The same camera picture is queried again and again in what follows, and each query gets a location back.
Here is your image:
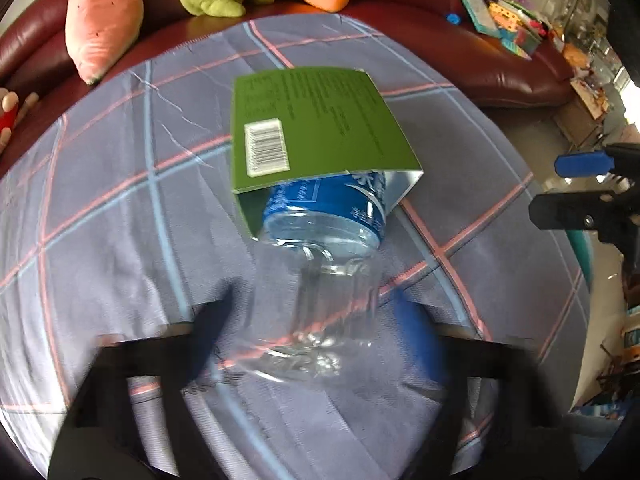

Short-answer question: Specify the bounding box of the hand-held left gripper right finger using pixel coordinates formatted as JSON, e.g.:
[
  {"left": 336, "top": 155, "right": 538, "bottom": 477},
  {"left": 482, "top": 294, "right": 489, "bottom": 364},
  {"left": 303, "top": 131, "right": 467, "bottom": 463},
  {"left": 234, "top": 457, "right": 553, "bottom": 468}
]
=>
[{"left": 390, "top": 299, "right": 583, "bottom": 480}]

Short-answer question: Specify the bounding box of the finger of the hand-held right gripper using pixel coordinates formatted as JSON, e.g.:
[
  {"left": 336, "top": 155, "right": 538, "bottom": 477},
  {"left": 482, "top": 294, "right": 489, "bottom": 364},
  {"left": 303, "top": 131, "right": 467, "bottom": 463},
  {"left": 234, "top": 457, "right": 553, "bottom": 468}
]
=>
[
  {"left": 554, "top": 143, "right": 640, "bottom": 182},
  {"left": 529, "top": 190, "right": 640, "bottom": 243}
]

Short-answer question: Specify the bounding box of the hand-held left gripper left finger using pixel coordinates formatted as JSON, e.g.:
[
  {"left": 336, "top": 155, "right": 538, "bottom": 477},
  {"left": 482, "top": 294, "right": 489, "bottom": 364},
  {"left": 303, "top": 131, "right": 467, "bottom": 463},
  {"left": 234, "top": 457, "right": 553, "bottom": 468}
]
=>
[{"left": 47, "top": 290, "right": 236, "bottom": 480}]

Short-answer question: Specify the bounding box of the teal trash bin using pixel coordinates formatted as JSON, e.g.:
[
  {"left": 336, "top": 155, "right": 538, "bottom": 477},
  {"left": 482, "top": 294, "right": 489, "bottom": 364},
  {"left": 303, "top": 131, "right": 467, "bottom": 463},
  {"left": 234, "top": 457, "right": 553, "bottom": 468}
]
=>
[{"left": 570, "top": 227, "right": 595, "bottom": 281}]

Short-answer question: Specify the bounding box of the clear plastic water bottle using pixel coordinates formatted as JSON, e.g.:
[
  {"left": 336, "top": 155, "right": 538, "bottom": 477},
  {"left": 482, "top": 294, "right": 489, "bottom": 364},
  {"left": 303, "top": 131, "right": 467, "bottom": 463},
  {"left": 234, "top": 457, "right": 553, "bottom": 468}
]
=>
[{"left": 215, "top": 172, "right": 388, "bottom": 386}]

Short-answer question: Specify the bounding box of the large green cardboard box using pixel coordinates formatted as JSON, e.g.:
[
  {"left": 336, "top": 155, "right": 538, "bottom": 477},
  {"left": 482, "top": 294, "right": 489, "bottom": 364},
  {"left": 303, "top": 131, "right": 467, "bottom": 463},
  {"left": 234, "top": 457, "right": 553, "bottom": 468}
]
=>
[{"left": 231, "top": 66, "right": 425, "bottom": 240}]

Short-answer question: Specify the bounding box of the wooden cabinet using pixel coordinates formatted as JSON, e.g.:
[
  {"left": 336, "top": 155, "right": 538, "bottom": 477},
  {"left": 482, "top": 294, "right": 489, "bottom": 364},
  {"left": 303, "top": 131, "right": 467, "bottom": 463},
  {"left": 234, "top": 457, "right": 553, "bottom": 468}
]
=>
[{"left": 552, "top": 77, "right": 616, "bottom": 148}]

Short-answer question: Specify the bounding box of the pile of colourful toys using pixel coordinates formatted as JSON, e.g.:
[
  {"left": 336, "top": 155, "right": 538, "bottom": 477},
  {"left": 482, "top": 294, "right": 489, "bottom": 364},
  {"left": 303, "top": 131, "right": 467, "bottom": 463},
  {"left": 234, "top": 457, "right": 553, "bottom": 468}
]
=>
[{"left": 487, "top": 0, "right": 551, "bottom": 58}]

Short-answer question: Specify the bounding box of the dark red leather sofa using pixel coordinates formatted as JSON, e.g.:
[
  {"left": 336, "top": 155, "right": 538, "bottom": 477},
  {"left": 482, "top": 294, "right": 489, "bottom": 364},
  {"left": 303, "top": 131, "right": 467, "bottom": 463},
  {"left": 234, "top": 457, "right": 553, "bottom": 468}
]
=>
[{"left": 0, "top": 0, "right": 576, "bottom": 161}]

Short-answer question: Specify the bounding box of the plaid tablecloth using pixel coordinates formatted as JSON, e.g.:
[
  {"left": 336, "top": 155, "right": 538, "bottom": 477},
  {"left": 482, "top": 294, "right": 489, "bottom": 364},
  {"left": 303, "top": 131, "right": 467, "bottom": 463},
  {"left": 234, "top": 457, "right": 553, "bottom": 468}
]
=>
[{"left": 0, "top": 15, "right": 593, "bottom": 480}]

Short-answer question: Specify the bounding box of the teal picture book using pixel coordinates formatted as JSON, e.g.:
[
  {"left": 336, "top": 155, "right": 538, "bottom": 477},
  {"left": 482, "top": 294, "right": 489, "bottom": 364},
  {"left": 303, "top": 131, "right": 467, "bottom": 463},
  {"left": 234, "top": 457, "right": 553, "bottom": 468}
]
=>
[{"left": 455, "top": 0, "right": 501, "bottom": 36}]

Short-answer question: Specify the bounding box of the red plush toy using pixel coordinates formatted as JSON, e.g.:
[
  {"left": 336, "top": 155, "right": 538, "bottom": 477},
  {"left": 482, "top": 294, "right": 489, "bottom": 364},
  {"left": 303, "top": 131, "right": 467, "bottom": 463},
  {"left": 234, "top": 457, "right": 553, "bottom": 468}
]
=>
[{"left": 0, "top": 87, "right": 38, "bottom": 153}]

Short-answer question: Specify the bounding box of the pink plush toy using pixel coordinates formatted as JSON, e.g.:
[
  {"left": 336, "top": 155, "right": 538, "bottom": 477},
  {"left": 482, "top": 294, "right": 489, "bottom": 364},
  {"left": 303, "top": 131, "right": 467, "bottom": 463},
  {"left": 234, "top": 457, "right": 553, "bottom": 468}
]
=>
[{"left": 65, "top": 0, "right": 145, "bottom": 86}]

